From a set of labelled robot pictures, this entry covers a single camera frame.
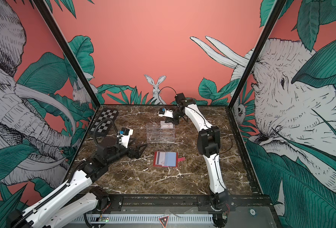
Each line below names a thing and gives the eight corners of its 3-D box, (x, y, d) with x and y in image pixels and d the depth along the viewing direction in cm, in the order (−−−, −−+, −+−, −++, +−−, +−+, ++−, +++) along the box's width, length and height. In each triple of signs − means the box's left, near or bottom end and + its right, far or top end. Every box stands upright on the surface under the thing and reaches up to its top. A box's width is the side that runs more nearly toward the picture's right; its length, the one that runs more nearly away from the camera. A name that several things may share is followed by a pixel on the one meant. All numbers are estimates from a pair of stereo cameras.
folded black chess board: (90, 135, 103) (88, 132, 100) (105, 111, 119) (103, 107, 116) (106, 137, 103) (104, 134, 99) (118, 112, 118) (117, 109, 115)
